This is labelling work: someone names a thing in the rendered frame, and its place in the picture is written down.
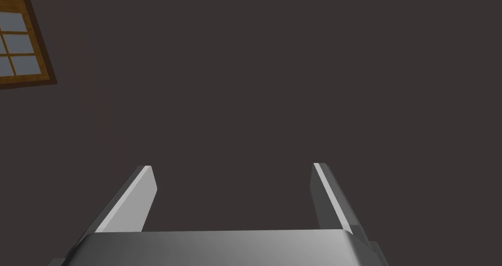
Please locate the wooden framed window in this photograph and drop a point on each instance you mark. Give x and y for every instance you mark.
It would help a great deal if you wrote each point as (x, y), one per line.
(19, 42)

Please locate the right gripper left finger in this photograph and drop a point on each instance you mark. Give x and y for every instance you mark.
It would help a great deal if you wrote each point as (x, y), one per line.
(131, 205)

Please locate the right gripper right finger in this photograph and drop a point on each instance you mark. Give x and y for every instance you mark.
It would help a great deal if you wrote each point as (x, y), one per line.
(331, 203)

